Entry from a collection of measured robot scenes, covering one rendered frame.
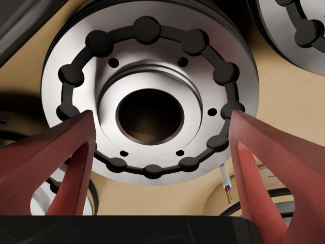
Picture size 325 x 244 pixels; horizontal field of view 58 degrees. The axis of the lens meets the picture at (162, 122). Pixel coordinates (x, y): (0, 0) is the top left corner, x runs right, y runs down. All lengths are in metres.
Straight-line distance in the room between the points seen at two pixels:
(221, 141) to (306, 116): 0.06
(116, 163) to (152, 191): 0.06
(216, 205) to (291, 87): 0.09
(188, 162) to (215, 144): 0.02
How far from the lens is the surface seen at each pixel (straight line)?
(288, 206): 0.20
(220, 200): 0.21
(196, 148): 0.15
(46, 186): 0.18
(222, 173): 0.16
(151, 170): 0.17
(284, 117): 0.19
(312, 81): 0.18
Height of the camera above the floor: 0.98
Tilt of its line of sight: 55 degrees down
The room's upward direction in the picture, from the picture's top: 180 degrees counter-clockwise
